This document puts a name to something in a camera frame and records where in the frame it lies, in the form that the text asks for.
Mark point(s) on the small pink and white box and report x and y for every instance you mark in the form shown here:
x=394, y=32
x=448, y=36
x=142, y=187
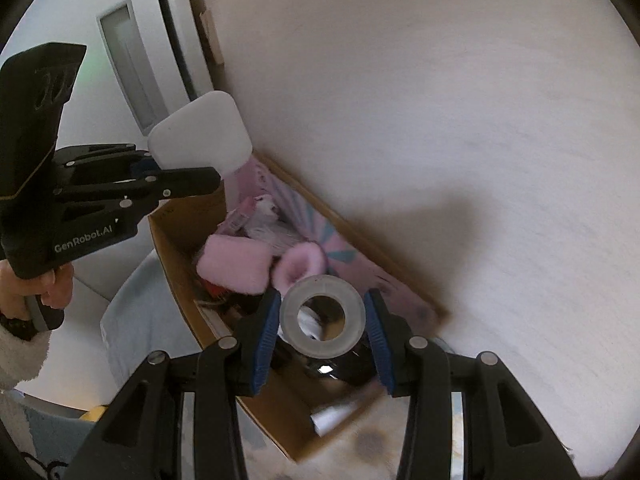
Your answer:
x=235, y=220

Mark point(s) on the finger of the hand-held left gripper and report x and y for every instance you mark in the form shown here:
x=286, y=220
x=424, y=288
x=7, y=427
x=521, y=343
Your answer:
x=185, y=182
x=100, y=156

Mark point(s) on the cardboard box with striped flaps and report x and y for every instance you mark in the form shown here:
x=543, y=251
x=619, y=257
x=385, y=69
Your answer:
x=175, y=240

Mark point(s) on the floral blanket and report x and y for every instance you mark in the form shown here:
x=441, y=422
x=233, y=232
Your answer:
x=150, y=310

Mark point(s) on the white door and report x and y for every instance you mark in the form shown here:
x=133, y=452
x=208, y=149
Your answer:
x=60, y=5

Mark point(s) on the white packet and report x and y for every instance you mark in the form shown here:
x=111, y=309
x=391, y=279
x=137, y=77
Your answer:
x=335, y=417

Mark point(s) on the red and black lipstick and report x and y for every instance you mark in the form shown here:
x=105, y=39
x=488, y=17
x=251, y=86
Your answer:
x=217, y=290

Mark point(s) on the clear tape roll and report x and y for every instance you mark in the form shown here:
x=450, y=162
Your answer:
x=290, y=310

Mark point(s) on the pink fluffy cloth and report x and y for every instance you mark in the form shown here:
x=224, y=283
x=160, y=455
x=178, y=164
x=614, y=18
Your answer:
x=230, y=260

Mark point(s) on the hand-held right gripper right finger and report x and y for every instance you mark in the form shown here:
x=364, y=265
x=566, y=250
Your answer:
x=377, y=340

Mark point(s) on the person's left hand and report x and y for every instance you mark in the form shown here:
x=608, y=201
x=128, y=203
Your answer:
x=57, y=287

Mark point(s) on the light blue rug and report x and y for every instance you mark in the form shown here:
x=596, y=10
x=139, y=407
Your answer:
x=50, y=440

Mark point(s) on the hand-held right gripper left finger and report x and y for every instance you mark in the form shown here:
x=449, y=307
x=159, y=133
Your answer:
x=267, y=340

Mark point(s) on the person's left forearm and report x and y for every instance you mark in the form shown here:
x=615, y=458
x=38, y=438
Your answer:
x=20, y=360

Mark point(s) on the round pink fluffy pad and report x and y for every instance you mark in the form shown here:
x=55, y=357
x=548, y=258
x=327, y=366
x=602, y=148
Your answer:
x=300, y=260

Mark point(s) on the white desktop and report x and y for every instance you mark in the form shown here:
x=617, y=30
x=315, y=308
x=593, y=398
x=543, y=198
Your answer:
x=75, y=360

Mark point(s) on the white rounded square case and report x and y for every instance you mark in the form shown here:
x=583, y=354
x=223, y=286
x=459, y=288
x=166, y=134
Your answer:
x=200, y=135

